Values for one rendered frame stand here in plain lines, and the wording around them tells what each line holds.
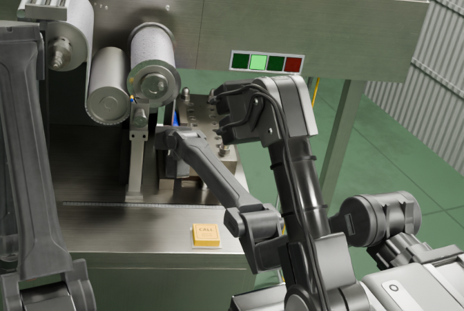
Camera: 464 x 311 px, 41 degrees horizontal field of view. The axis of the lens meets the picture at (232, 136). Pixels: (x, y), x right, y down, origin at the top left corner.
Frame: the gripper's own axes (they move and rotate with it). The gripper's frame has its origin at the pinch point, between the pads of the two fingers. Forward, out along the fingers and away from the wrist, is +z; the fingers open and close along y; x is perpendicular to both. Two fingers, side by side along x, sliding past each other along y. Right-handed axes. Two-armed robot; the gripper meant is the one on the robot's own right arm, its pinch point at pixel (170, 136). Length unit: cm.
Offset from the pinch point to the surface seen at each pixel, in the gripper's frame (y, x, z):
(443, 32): 185, 64, 180
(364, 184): 132, -31, 161
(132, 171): -10.3, -10.5, -1.5
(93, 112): -22.2, 5.9, -5.1
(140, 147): -8.7, -3.3, -5.6
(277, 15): 33, 40, 13
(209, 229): 10.9, -24.3, -14.1
